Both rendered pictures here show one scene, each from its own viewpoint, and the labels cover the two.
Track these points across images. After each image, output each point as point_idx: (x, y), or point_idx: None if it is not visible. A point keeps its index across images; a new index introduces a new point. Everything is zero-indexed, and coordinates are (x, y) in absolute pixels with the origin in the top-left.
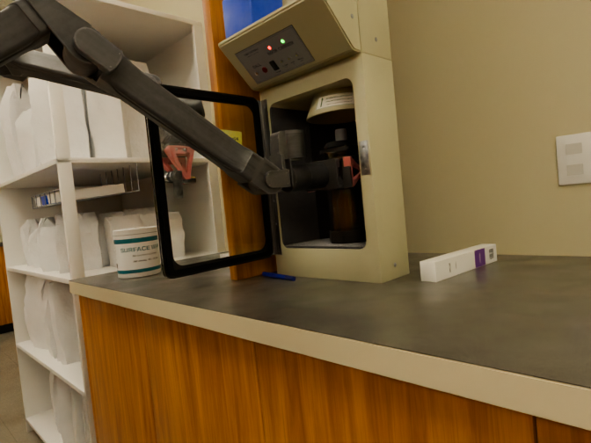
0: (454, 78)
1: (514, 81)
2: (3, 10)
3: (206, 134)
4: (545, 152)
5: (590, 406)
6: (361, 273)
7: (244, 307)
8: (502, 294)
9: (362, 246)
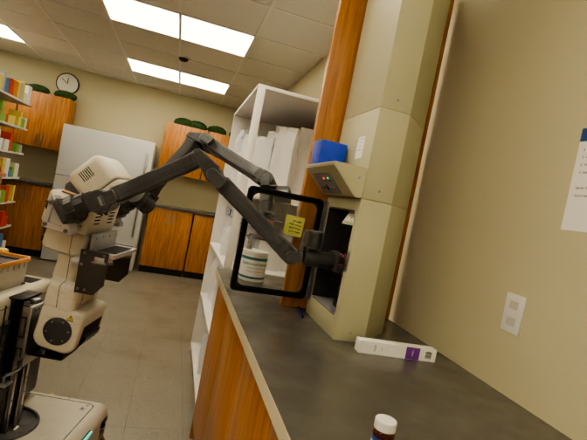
0: (472, 220)
1: (500, 238)
2: (184, 156)
3: (259, 223)
4: (500, 299)
5: (269, 402)
6: (328, 329)
7: (250, 319)
8: (361, 370)
9: (334, 313)
